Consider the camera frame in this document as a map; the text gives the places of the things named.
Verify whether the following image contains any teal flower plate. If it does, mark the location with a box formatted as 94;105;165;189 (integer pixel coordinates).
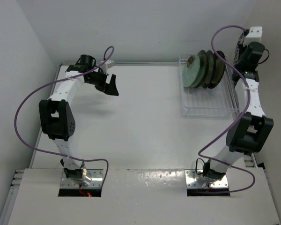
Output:
182;54;200;88
192;67;205;88

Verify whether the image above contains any grey rimmed plate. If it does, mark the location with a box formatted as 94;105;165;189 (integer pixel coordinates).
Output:
202;50;215;89
195;50;209;88

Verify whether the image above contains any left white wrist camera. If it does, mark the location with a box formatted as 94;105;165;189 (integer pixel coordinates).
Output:
100;60;115;73

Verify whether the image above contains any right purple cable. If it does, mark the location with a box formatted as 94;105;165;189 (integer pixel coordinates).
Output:
198;25;256;193

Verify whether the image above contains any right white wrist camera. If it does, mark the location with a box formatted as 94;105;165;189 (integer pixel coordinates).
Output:
243;26;263;45

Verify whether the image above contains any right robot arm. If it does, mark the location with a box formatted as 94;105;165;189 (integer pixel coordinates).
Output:
202;42;274;181

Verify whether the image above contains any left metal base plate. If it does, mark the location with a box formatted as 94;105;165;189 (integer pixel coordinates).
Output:
59;168;104;189

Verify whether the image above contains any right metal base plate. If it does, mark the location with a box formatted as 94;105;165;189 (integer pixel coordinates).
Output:
185;169;229;189

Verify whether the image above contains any black patterned rim plate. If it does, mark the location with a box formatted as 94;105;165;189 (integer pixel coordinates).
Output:
208;53;226;89

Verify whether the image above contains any white wire dish rack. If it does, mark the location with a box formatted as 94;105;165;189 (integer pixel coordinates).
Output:
179;53;239;119

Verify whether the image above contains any purple cable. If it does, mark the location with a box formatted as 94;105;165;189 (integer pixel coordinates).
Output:
14;46;115;187
198;25;256;193

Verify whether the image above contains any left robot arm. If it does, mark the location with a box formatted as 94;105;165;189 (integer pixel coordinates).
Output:
38;55;119;182

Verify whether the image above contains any blue floral white plate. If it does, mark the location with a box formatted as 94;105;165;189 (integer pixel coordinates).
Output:
233;31;246;68

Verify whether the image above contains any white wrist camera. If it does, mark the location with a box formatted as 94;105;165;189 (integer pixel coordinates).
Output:
243;26;263;45
100;60;115;73

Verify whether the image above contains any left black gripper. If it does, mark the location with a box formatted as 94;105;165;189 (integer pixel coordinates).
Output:
85;68;118;96

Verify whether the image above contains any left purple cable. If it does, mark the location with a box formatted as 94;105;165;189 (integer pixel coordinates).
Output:
14;46;115;187

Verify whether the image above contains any metal base plate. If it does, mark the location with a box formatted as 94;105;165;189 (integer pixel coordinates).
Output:
185;169;229;189
59;168;104;189

